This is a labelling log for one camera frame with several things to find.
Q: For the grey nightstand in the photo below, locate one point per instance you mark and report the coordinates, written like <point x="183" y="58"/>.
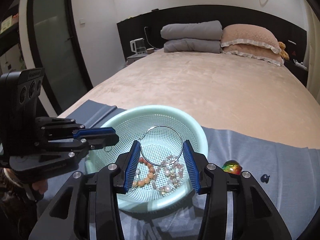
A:
<point x="135" y="59"/>

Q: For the frosted glass door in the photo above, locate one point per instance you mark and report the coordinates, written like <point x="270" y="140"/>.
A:
<point x="57" y="42"/>

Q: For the small dark blue ornament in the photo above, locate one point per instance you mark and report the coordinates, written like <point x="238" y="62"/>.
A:
<point x="264" y="178"/>

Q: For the black nightstand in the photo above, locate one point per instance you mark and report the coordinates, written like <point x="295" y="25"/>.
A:
<point x="297" y="76"/>

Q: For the mint green plastic basket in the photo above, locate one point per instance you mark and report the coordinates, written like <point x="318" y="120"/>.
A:
<point x="160" y="120"/>

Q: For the silver hoop earring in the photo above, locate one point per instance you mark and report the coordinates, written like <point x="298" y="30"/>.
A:
<point x="162" y="126"/>

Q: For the grey folded quilt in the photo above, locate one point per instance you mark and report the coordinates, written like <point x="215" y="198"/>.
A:
<point x="192" y="46"/>
<point x="190" y="30"/>

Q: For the brown teddy bear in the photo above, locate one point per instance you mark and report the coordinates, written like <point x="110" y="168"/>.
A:
<point x="283" y="51"/>

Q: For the cream curtain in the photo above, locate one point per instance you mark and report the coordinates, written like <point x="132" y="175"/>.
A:
<point x="313" y="55"/>

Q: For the white wall switch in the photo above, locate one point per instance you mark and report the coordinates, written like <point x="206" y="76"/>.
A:
<point x="82" y="21"/>

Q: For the pink frilled pillow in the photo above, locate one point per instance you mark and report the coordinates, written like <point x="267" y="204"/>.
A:
<point x="255" y="55"/>
<point x="250" y="36"/>

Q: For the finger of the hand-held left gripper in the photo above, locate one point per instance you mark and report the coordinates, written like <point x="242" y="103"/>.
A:
<point x="105" y="140"/>
<point x="97" y="130"/>

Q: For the dark shelf unit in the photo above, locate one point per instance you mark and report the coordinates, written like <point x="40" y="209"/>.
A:
<point x="10" y="37"/>

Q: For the pearl earrings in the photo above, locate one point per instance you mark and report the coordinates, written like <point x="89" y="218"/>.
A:
<point x="167" y="188"/>

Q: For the rainbow glass brooch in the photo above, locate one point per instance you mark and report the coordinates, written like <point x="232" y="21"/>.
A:
<point x="231" y="167"/>

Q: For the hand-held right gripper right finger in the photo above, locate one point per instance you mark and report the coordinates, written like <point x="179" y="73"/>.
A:
<point x="191" y="167"/>

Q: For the white power strip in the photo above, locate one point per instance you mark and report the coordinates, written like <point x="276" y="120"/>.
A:
<point x="300" y="64"/>

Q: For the blue cloth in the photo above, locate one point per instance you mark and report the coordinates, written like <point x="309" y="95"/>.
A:
<point x="250" y="150"/>

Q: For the bed with beige cover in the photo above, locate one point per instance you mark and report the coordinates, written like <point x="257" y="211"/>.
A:
<point x="200" y="85"/>

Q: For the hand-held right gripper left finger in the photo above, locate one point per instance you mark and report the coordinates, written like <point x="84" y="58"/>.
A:
<point x="132" y="170"/>

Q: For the small brown cup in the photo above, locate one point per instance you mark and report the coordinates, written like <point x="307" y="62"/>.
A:
<point x="150" y="50"/>

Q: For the black headboard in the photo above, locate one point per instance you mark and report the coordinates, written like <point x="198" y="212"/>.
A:
<point x="135" y="27"/>

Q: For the person's left hand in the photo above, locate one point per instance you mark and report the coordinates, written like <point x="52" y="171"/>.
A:
<point x="41" y="187"/>

